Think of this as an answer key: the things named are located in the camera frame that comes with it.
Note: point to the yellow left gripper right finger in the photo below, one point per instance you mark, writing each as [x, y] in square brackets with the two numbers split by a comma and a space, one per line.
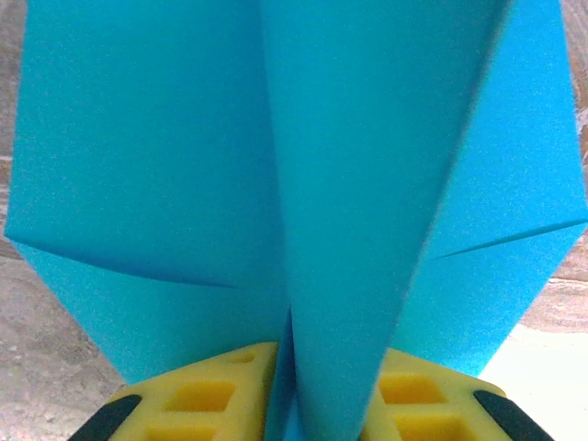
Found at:
[441, 409]

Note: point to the blue cloth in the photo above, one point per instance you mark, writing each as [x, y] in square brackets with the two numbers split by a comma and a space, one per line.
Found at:
[184, 138]

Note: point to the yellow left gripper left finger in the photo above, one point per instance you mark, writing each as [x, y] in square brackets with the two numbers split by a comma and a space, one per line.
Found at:
[197, 404]

